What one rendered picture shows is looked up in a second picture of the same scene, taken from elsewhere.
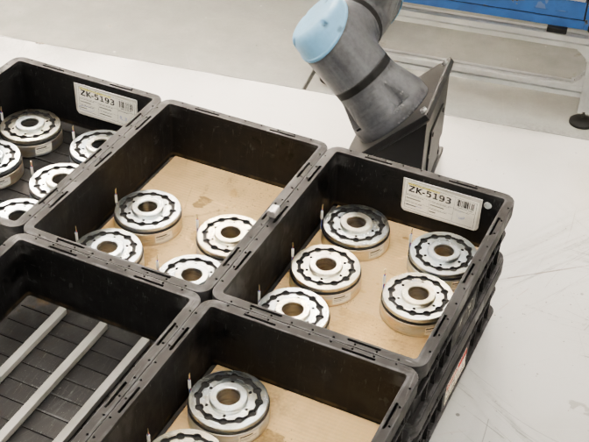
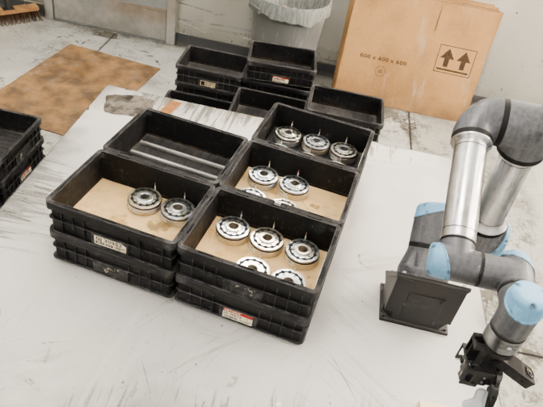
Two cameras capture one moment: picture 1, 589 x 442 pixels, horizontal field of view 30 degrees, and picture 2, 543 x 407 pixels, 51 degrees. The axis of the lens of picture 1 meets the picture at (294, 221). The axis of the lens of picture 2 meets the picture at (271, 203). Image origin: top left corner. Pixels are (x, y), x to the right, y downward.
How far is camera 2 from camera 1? 1.56 m
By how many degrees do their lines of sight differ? 58
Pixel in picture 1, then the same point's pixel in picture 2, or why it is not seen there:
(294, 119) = not seen: hidden behind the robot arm
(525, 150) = not seen: hidden behind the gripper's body
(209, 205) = (313, 208)
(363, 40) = (431, 228)
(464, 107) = not seen: outside the picture
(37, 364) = (202, 167)
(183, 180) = (330, 200)
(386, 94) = (413, 256)
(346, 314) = (244, 252)
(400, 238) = (307, 274)
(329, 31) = (423, 207)
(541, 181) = (437, 388)
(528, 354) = (270, 361)
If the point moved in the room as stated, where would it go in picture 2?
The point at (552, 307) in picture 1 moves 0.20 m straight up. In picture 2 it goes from (313, 378) to (328, 332)
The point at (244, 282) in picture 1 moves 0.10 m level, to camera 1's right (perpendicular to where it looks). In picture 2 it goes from (237, 203) to (240, 224)
